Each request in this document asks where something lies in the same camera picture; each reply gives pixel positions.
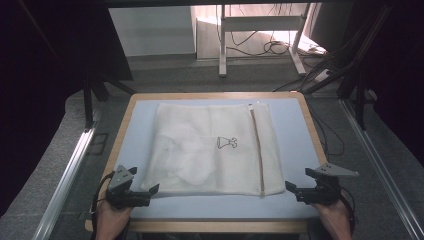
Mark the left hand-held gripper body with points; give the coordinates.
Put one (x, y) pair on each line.
(120, 196)

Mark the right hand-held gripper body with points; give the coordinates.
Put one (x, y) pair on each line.
(321, 193)

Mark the white mesh laundry bag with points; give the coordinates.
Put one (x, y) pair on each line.
(200, 156)

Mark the person's left hand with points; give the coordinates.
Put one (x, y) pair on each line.
(111, 216)

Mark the person's right hand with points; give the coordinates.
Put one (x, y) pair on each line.
(333, 215)

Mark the black metal stand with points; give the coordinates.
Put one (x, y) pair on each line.
(88, 100)
(360, 96)

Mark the white power strip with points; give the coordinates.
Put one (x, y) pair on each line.
(322, 75)

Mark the white panel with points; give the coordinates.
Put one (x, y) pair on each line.
(150, 31)

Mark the aluminium rail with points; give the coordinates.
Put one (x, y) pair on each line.
(383, 173)
(63, 183)

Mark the white metal desk frame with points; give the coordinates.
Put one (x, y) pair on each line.
(260, 23)

